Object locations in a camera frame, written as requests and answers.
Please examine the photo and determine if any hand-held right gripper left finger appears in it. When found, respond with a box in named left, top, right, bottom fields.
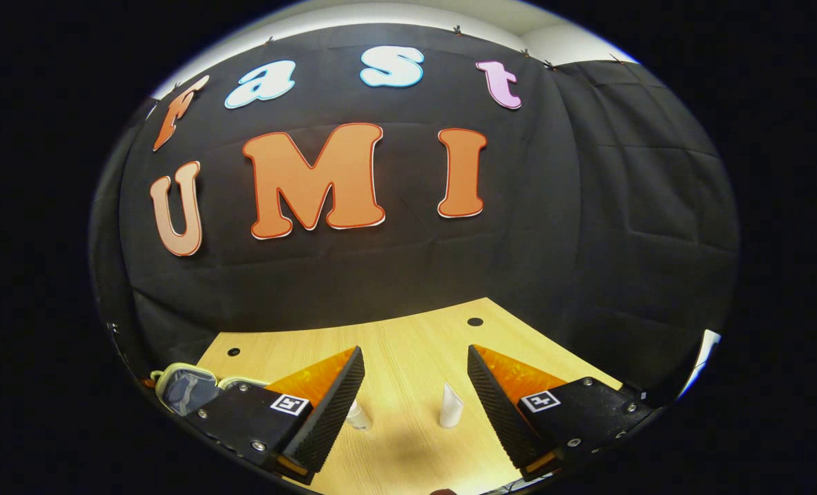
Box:
left=183, top=346, right=367, bottom=487

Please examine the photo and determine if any small clear bottle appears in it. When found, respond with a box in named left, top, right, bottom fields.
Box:
left=345, top=400, right=373, bottom=432

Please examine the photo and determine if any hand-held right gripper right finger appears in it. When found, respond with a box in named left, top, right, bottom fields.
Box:
left=466, top=344, right=662, bottom=485

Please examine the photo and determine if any black backdrop cloth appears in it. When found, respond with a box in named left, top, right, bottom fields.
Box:
left=91, top=23, right=741, bottom=406

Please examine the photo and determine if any white squeeze tube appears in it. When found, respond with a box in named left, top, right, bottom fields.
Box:
left=439, top=383, right=464, bottom=429

